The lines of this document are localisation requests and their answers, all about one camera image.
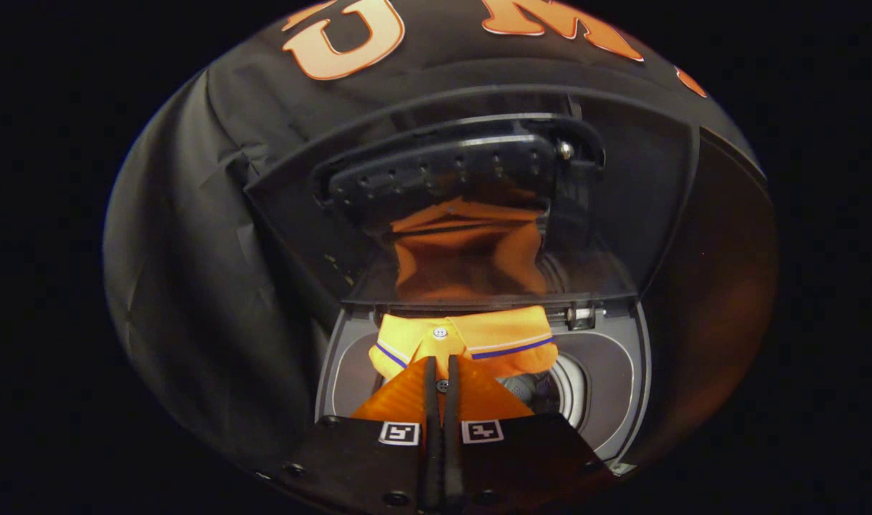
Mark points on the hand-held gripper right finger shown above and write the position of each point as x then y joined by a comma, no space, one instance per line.
453,429

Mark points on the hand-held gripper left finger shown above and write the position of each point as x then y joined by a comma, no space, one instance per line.
430,429

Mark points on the yellow polo shirt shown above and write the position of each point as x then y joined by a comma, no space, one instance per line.
493,332

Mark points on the tinted washing machine lid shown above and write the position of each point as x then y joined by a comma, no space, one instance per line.
621,214

